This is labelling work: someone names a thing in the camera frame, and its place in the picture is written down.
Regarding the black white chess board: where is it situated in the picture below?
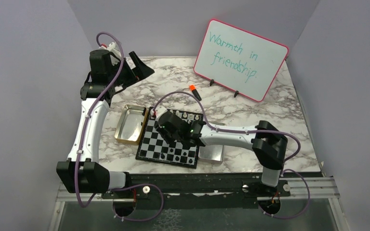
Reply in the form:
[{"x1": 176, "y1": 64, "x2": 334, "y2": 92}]
[{"x1": 135, "y1": 106, "x2": 199, "y2": 169}]

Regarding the silver tin lid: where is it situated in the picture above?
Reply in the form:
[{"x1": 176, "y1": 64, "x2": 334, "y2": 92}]
[{"x1": 198, "y1": 122, "x2": 227, "y2": 165}]

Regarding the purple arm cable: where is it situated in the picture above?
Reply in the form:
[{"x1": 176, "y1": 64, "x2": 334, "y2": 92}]
[
  {"x1": 75, "y1": 31, "x2": 165, "y2": 223},
  {"x1": 151, "y1": 91, "x2": 310, "y2": 220}
]

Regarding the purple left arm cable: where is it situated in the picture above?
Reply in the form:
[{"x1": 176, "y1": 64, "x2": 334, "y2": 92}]
[{"x1": 75, "y1": 31, "x2": 165, "y2": 223}]

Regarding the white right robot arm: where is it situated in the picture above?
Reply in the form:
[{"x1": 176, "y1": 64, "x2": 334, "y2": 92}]
[{"x1": 154, "y1": 109, "x2": 288, "y2": 196}]

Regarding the orange black highlighter marker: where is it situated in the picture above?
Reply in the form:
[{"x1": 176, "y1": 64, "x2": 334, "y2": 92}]
[{"x1": 189, "y1": 85, "x2": 202, "y2": 101}]

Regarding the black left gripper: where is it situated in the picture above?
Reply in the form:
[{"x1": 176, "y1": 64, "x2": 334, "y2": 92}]
[{"x1": 107, "y1": 51, "x2": 154, "y2": 88}]

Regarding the gold tin box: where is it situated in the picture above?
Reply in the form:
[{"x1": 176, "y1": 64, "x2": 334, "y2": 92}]
[{"x1": 114, "y1": 104, "x2": 147, "y2": 145}]

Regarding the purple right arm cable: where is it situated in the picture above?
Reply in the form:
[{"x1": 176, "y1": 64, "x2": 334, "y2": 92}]
[{"x1": 151, "y1": 91, "x2": 310, "y2": 220}]

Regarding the pink framed whiteboard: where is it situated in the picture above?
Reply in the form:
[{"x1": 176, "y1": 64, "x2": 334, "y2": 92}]
[{"x1": 193, "y1": 19, "x2": 289, "y2": 102}]

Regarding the black mounting base rail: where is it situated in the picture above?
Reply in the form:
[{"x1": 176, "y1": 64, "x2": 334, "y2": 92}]
[{"x1": 66, "y1": 172, "x2": 323, "y2": 211}]

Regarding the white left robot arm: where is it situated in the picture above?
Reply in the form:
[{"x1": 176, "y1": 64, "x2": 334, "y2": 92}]
[{"x1": 56, "y1": 49, "x2": 154, "y2": 198}]

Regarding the aluminium side rail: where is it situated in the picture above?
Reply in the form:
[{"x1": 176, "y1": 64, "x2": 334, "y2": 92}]
[{"x1": 57, "y1": 58, "x2": 106, "y2": 198}]

